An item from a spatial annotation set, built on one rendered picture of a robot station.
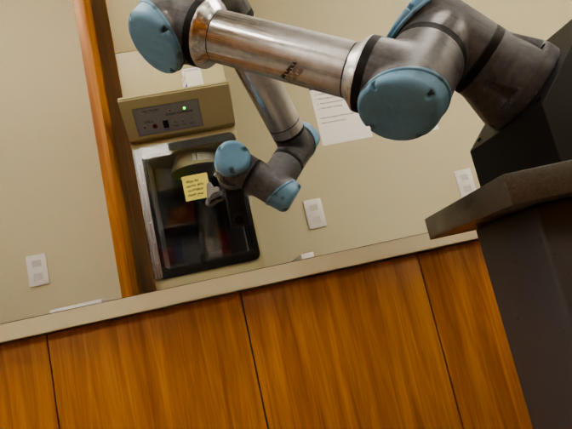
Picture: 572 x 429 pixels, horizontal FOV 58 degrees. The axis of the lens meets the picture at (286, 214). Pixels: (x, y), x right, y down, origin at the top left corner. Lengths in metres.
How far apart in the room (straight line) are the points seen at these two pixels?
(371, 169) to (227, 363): 1.12
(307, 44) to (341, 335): 0.73
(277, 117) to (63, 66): 1.32
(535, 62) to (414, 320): 0.70
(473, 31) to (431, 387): 0.83
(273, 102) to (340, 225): 1.01
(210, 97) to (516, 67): 0.95
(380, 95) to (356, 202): 1.34
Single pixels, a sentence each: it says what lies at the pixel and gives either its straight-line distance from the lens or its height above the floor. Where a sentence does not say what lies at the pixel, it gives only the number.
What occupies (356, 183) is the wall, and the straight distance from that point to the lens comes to 2.08.
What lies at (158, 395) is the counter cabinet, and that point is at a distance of 1.28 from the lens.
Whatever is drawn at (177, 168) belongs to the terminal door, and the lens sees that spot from 1.59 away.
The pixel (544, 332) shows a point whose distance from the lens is 0.84.
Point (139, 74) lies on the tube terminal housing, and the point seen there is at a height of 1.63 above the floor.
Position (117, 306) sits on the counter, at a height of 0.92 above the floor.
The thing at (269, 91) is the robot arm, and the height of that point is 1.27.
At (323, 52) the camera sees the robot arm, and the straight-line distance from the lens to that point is 0.80.
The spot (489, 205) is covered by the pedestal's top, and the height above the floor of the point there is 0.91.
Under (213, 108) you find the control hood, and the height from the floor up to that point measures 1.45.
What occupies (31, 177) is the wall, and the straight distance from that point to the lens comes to 2.17.
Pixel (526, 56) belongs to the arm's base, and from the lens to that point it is 0.88.
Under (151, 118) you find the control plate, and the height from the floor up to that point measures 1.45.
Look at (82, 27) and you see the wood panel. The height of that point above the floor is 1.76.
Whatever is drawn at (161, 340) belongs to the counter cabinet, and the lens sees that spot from 1.27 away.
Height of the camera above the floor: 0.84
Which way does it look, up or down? 10 degrees up
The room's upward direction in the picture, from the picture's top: 13 degrees counter-clockwise
